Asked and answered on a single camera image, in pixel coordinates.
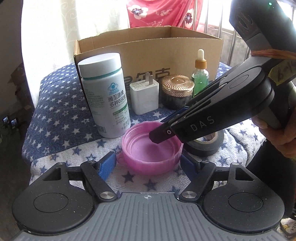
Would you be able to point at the dark jar with copper lid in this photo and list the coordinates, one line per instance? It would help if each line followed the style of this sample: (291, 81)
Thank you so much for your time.
(176, 91)

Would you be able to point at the white supplement bottle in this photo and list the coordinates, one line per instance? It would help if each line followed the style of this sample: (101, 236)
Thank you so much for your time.
(104, 88)

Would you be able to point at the green dropper bottle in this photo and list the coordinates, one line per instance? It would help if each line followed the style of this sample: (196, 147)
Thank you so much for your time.
(200, 75)

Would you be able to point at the brown cardboard box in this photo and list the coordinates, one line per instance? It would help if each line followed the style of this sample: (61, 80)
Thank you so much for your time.
(160, 51)

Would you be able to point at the white USB charger plug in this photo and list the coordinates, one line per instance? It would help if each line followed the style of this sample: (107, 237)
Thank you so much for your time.
(144, 95)

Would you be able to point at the black electrical tape roll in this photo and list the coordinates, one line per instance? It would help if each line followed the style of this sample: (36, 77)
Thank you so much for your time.
(206, 145)

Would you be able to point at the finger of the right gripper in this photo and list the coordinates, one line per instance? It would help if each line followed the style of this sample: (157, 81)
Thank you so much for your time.
(187, 124)

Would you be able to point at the red floral cloth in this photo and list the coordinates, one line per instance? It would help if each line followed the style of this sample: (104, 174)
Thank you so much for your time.
(184, 14)

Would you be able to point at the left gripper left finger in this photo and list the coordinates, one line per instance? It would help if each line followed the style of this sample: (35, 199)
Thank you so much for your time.
(95, 175)

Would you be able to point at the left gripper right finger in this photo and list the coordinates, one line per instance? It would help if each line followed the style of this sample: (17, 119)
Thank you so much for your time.
(200, 175)

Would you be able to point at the pink plastic lid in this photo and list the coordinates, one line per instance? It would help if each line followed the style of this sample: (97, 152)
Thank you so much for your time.
(145, 157)

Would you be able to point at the person's right hand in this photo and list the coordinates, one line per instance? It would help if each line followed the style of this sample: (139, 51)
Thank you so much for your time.
(282, 140)

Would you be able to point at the white patterned curtain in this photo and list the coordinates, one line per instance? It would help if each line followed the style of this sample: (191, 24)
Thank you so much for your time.
(50, 28)

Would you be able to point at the blue star-patterned cloth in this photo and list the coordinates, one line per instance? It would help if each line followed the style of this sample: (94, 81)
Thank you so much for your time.
(63, 130)

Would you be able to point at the metal window railing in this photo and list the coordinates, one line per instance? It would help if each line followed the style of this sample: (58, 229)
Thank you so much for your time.
(214, 20)

